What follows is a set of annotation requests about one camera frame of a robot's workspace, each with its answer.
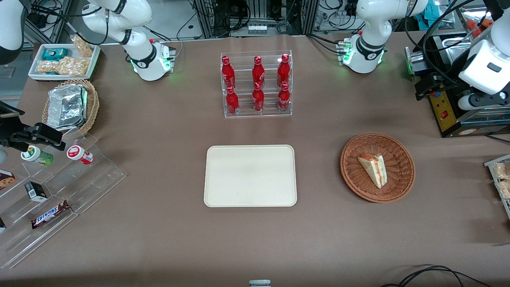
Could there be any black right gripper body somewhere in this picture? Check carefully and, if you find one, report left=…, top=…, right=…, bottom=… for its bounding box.
left=0, top=101, right=30, bottom=134

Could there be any tan oval wicker basket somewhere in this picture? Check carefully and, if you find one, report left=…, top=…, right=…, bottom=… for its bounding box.
left=42, top=79, right=100, bottom=138

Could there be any white rectangular snack tray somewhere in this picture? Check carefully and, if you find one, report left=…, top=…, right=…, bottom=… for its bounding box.
left=28, top=43, right=101, bottom=81

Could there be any cream rectangular tray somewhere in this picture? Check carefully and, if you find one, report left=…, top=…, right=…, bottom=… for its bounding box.
left=204, top=145, right=298, bottom=208

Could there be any triangular wrapped sandwich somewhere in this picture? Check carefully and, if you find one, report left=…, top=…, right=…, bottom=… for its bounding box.
left=357, top=154, right=388, bottom=189

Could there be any brown round wicker basket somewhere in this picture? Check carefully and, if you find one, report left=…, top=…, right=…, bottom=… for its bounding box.
left=340, top=132, right=416, bottom=203

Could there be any green white-capped cup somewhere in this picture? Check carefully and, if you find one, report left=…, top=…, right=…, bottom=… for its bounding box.
left=21, top=145, right=54, bottom=167

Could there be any silver foil packet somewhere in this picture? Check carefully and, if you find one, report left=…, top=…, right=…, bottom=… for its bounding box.
left=47, top=84, right=88, bottom=131

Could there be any red white-capped cup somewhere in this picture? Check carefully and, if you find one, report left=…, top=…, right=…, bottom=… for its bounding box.
left=67, top=145, right=94, bottom=165

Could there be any brown cookie box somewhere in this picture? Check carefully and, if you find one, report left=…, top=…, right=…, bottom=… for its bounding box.
left=0, top=169, right=16, bottom=190

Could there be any black box with barcode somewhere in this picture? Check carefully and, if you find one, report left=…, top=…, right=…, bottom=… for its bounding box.
left=25, top=181, right=48, bottom=202

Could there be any clear acrylic stepped shelf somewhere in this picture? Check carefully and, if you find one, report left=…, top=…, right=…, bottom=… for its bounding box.
left=0, top=128, right=127, bottom=270

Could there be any large clear peanut bag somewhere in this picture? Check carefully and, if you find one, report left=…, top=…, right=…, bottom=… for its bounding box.
left=37, top=56, right=89, bottom=77

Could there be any Snickers chocolate bar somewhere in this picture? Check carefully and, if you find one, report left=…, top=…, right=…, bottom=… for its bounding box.
left=31, top=200, right=71, bottom=229

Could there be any teal snack packet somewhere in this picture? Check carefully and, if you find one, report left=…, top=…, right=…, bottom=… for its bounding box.
left=42, top=48, right=69, bottom=61

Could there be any small clear peanut bag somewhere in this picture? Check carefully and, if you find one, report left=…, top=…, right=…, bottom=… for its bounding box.
left=71, top=35, right=94, bottom=58

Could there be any red cola bottle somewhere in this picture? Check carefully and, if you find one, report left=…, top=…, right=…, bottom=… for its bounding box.
left=277, top=82, right=291, bottom=112
left=252, top=56, right=265, bottom=86
left=222, top=56, right=236, bottom=89
left=252, top=82, right=265, bottom=112
left=226, top=86, right=240, bottom=115
left=277, top=54, right=291, bottom=86

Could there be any clear acrylic bottle rack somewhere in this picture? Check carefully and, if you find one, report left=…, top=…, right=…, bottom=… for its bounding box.
left=220, top=50, right=293, bottom=118

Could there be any black machine with yellow panel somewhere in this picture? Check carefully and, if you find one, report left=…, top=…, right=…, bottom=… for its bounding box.
left=404, top=31, right=510, bottom=138

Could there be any black floor cable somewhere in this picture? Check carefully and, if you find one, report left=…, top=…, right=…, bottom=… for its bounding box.
left=379, top=265, right=493, bottom=287

